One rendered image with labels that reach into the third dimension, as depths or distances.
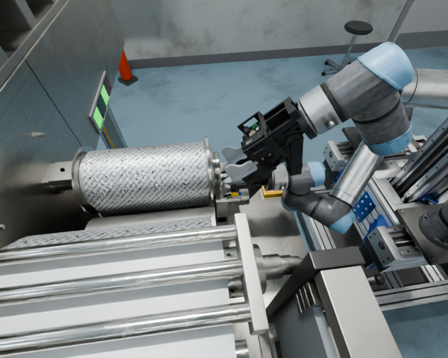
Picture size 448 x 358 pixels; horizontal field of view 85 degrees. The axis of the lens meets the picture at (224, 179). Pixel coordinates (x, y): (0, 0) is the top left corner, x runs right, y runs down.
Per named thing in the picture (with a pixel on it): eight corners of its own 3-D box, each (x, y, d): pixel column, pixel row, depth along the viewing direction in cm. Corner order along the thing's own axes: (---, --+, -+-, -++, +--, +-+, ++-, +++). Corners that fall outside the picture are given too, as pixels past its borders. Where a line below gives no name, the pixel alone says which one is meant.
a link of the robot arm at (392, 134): (403, 110, 49) (387, 68, 43) (422, 150, 43) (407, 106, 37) (361, 127, 54) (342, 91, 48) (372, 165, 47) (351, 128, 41)
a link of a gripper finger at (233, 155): (206, 153, 53) (240, 133, 48) (223, 165, 57) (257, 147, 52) (206, 165, 51) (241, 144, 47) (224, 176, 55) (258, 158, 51)
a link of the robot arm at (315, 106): (329, 104, 46) (348, 133, 41) (307, 118, 48) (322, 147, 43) (313, 77, 41) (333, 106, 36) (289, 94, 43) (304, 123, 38)
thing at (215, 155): (217, 163, 59) (220, 190, 56) (209, 163, 59) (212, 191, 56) (217, 145, 53) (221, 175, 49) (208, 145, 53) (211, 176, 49)
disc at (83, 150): (100, 226, 54) (65, 188, 42) (97, 226, 54) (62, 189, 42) (110, 174, 63) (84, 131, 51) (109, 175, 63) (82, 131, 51)
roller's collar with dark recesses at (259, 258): (262, 298, 33) (269, 287, 28) (219, 304, 33) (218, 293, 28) (253, 253, 37) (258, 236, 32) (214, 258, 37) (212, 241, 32)
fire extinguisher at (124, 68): (139, 74, 310) (124, 27, 266) (137, 85, 296) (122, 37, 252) (119, 76, 308) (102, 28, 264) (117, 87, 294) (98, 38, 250)
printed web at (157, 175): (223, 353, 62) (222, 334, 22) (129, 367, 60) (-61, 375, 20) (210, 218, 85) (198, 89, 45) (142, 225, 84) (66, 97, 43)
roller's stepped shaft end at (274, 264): (304, 278, 34) (311, 270, 31) (261, 283, 33) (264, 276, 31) (297, 255, 35) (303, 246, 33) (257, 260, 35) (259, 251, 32)
